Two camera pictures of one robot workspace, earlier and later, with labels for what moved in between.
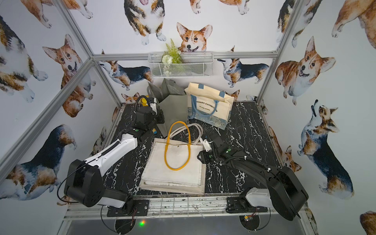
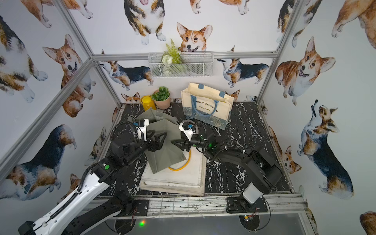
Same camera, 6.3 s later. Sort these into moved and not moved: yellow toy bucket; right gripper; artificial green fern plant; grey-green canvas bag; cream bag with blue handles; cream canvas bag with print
Moved: grey-green canvas bag; right gripper
Not moved: yellow toy bucket; cream bag with blue handles; artificial green fern plant; cream canvas bag with print
